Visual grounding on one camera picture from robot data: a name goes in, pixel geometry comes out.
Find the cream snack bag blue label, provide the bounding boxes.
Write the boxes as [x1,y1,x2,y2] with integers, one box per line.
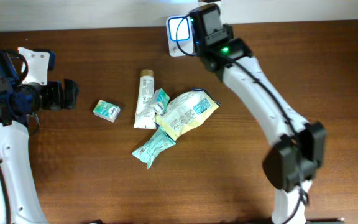
[156,88,221,141]

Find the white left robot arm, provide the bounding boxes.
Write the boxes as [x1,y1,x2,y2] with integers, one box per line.
[0,47,79,223]

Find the mint green wipes pack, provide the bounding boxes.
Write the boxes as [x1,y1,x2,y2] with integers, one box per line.
[132,126,176,169]

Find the green tissue pack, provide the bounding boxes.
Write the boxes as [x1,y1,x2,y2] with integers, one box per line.
[93,100,121,123]
[150,88,170,115]

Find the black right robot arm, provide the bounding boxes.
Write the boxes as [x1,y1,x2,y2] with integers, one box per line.
[188,3,326,223]

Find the white tube with gold cap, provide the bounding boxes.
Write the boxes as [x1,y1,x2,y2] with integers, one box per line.
[134,69,156,129]

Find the white barcode scanner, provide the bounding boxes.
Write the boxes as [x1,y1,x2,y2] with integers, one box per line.
[166,16,194,57]

